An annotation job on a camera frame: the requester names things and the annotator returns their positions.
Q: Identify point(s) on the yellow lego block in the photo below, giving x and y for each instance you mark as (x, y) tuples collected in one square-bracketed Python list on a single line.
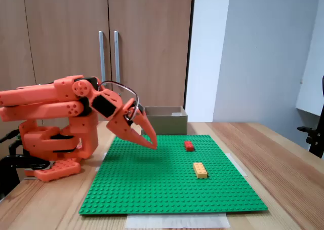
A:
[(200, 170)]

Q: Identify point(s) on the open cardboard box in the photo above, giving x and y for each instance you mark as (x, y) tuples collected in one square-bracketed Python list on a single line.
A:
[(169, 126)]

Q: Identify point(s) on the green lego baseplate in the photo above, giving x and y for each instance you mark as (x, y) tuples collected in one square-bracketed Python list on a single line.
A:
[(157, 179)]

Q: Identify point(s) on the red lego block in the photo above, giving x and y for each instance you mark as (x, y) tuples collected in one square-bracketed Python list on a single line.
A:
[(189, 146)]

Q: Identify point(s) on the masking tape strip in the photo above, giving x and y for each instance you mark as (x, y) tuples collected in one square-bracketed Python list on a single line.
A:
[(177, 221), (104, 156), (239, 166)]

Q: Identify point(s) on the wooden cabinet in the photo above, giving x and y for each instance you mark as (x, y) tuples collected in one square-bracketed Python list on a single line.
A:
[(63, 24)]

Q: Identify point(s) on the black table clamp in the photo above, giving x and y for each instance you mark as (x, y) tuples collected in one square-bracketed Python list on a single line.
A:
[(10, 169)]

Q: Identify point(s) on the black stand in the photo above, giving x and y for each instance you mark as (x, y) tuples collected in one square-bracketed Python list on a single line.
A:
[(315, 138)]

